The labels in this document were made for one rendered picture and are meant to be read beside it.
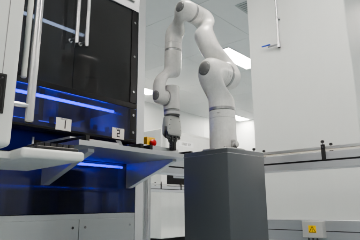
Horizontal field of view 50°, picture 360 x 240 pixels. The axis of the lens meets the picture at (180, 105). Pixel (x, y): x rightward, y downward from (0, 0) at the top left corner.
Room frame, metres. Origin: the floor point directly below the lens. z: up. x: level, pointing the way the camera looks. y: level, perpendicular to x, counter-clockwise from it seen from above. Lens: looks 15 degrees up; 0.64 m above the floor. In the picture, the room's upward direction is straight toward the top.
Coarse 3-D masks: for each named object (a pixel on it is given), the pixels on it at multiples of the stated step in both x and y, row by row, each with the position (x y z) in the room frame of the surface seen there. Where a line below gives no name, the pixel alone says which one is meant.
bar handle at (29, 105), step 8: (40, 0) 1.11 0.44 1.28; (40, 8) 1.11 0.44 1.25; (40, 16) 1.11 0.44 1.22; (40, 24) 1.11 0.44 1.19; (40, 32) 1.11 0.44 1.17; (32, 40) 1.11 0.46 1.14; (40, 40) 1.12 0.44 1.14; (32, 48) 1.11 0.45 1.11; (32, 56) 1.10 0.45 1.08; (32, 64) 1.10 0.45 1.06; (32, 72) 1.10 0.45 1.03; (32, 80) 1.11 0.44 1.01; (32, 88) 1.11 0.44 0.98; (32, 96) 1.11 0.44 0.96; (16, 104) 1.08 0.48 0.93; (24, 104) 1.10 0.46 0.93; (32, 104) 1.11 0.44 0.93; (32, 112) 1.11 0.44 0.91; (32, 120) 1.11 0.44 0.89
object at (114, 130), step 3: (114, 129) 2.05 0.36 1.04; (117, 129) 2.07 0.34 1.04; (120, 129) 2.09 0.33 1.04; (123, 129) 2.10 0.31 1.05; (114, 132) 2.05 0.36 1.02; (117, 132) 2.07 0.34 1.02; (120, 132) 2.09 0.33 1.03; (123, 132) 2.10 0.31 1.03; (114, 135) 2.06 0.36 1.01; (120, 135) 2.09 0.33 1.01; (123, 135) 2.10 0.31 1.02; (117, 138) 2.07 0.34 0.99; (120, 138) 2.09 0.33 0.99; (123, 138) 2.10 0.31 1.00
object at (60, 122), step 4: (56, 120) 1.79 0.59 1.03; (60, 120) 1.80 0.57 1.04; (64, 120) 1.82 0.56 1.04; (68, 120) 1.84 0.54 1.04; (56, 124) 1.79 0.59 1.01; (60, 124) 1.80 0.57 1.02; (64, 124) 1.82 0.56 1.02; (68, 124) 1.84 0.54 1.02; (56, 128) 1.79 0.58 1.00; (60, 128) 1.81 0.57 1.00; (68, 128) 1.84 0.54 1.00
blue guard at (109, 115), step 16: (16, 96) 1.63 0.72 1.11; (48, 96) 1.75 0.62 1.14; (64, 96) 1.82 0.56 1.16; (80, 96) 1.89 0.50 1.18; (16, 112) 1.64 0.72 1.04; (48, 112) 1.76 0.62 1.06; (64, 112) 1.82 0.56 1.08; (80, 112) 1.89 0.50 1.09; (96, 112) 1.96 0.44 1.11; (112, 112) 2.04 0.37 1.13; (128, 112) 2.13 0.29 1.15; (80, 128) 1.89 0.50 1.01; (96, 128) 1.97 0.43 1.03; (128, 128) 2.13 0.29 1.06
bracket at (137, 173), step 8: (160, 160) 1.96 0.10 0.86; (168, 160) 1.92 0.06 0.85; (128, 168) 2.11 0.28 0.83; (136, 168) 2.07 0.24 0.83; (144, 168) 2.03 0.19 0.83; (152, 168) 1.99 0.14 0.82; (160, 168) 1.96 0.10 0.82; (128, 176) 2.11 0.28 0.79; (136, 176) 2.07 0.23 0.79; (144, 176) 2.03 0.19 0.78; (128, 184) 2.11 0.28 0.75; (136, 184) 2.09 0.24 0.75
